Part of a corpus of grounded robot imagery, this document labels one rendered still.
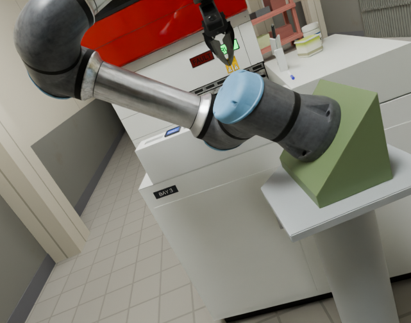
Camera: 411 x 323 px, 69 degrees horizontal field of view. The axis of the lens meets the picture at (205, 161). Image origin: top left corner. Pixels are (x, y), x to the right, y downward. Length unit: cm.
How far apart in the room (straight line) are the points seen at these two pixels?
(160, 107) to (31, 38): 28
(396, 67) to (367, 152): 47
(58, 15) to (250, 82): 36
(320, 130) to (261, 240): 67
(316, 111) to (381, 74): 43
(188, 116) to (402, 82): 67
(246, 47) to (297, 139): 98
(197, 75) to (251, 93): 100
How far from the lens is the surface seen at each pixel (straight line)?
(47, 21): 63
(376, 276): 92
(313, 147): 66
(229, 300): 144
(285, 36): 787
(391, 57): 106
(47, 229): 284
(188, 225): 117
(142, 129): 170
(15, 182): 272
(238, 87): 60
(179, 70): 159
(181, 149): 102
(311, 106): 66
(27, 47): 66
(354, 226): 79
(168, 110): 71
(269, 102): 61
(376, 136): 65
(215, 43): 97
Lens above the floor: 122
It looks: 22 degrees down
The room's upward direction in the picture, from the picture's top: 24 degrees counter-clockwise
